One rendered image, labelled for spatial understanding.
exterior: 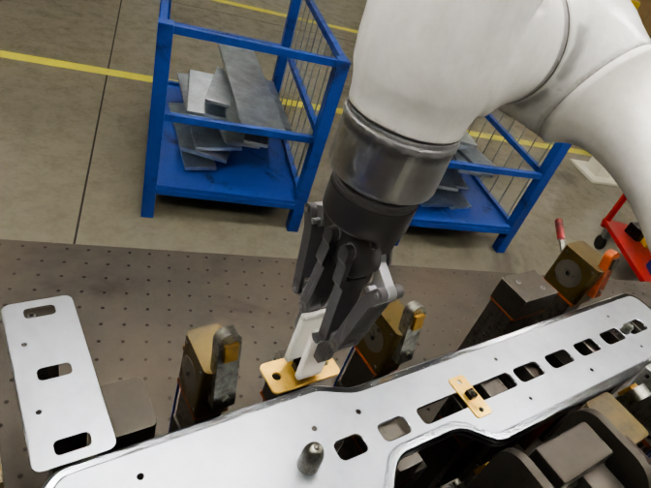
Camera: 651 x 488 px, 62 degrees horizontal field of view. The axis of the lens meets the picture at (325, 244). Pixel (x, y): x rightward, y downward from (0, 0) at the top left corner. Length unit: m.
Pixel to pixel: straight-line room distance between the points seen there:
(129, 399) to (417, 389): 0.47
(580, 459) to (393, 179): 0.50
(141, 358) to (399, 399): 0.59
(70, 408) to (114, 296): 0.59
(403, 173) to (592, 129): 0.16
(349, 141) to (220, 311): 1.03
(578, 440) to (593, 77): 0.50
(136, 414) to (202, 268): 0.70
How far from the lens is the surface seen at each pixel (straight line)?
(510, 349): 1.16
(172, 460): 0.80
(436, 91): 0.35
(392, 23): 0.35
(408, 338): 0.99
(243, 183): 2.83
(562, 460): 0.77
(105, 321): 1.34
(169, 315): 1.36
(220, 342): 0.78
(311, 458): 0.79
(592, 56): 0.45
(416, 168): 0.38
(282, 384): 0.57
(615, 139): 0.46
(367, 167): 0.38
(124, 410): 0.86
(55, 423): 0.83
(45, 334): 0.92
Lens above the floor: 1.70
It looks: 36 degrees down
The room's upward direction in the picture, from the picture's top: 20 degrees clockwise
